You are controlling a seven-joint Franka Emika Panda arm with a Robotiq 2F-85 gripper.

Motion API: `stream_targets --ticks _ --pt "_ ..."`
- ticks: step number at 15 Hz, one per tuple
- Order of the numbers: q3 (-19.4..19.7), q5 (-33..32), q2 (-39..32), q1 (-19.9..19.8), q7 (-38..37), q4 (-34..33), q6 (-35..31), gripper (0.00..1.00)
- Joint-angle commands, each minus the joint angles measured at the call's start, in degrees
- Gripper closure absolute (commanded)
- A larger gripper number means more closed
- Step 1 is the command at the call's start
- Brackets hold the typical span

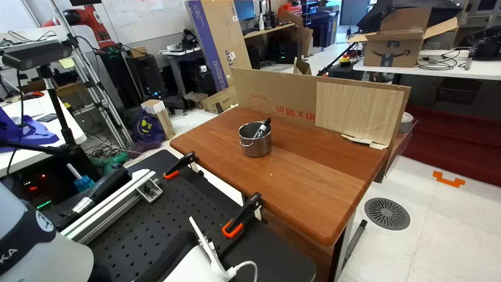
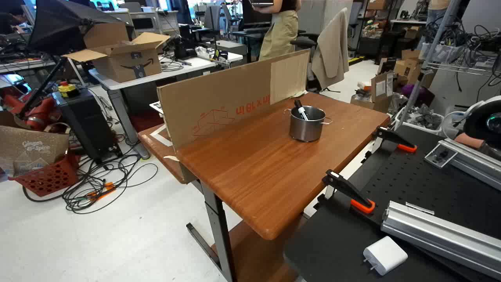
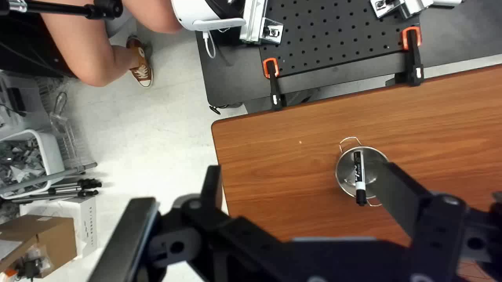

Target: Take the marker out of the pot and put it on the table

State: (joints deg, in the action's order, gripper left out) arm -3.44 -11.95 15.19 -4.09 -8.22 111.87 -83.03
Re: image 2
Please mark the red plastic basket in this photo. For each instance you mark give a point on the red plastic basket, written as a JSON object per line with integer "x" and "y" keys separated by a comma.
{"x": 52, "y": 177}

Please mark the black electronics cabinet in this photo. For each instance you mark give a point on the black electronics cabinet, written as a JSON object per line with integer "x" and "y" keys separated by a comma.
{"x": 86, "y": 120}

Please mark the near aluminium extrusion rail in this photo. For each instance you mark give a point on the near aluminium extrusion rail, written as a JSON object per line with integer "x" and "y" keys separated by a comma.
{"x": 449, "y": 239}

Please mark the black perforated breadboard base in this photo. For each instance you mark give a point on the black perforated breadboard base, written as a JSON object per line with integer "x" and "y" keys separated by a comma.
{"x": 329, "y": 247}

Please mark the black orange clamp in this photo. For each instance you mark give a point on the black orange clamp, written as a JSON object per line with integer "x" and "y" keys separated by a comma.
{"x": 401, "y": 142}
{"x": 358, "y": 199}

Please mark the near black orange clamp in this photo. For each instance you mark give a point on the near black orange clamp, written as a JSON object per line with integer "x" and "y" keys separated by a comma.
{"x": 358, "y": 199}

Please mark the beige cloth on chair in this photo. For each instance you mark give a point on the beige cloth on chair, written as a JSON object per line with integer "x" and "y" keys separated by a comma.
{"x": 330, "y": 58}

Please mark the open amazon cardboard box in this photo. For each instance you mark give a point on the open amazon cardboard box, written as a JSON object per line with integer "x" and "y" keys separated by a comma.
{"x": 117, "y": 56}

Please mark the far aluminium extrusion rail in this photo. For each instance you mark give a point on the far aluminium extrusion rail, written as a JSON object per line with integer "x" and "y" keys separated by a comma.
{"x": 474, "y": 162}

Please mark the brown cardboard divider board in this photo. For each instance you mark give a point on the brown cardboard divider board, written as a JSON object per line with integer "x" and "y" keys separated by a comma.
{"x": 202, "y": 105}

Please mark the aluminium extrusion rail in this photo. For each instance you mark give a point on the aluminium extrusion rail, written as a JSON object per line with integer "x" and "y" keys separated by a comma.
{"x": 474, "y": 162}
{"x": 449, "y": 239}

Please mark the far black orange clamp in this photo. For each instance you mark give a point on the far black orange clamp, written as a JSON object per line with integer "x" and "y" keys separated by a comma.
{"x": 401, "y": 142}

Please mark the person in beige apron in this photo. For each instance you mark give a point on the person in beige apron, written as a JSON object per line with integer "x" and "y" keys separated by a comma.
{"x": 283, "y": 28}

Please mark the white power adapter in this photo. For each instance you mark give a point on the white power adapter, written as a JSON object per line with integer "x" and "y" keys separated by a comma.
{"x": 383, "y": 255}

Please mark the grey office desk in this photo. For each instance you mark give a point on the grey office desk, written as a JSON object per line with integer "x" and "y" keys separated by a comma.
{"x": 145, "y": 90}

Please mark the black and white marker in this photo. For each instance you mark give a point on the black and white marker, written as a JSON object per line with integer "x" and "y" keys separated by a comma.
{"x": 300, "y": 109}

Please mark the wooden table with metal leg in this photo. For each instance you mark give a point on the wooden table with metal leg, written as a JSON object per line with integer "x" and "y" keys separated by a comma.
{"x": 255, "y": 180}

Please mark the silver metal pot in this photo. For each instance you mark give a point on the silver metal pot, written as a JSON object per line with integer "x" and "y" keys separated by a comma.
{"x": 305, "y": 125}

